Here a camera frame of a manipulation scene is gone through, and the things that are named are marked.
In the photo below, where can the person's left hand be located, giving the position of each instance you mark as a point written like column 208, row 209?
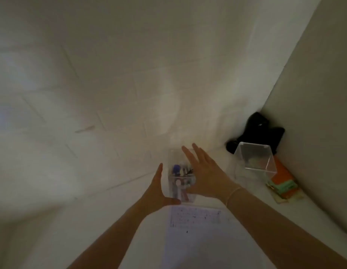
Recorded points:
column 155, row 193

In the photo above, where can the person's right hand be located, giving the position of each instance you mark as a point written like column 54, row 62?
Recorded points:
column 211, row 179

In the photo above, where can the pile of assorted pens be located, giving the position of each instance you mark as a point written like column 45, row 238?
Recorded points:
column 177, row 169

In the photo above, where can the clear acrylic box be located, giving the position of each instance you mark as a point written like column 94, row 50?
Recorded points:
column 173, row 156
column 254, row 162

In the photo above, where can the white paper sheet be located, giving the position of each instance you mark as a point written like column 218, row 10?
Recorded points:
column 201, row 243

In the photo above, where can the person's right forearm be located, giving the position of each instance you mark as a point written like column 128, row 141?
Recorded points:
column 274, row 229

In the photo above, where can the person's left forearm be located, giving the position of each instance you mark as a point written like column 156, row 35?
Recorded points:
column 117, row 238

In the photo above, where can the black bag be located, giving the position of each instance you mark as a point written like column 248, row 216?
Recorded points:
column 260, row 131

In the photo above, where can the stack of coloured sticky notes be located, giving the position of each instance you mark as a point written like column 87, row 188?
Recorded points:
column 284, row 184

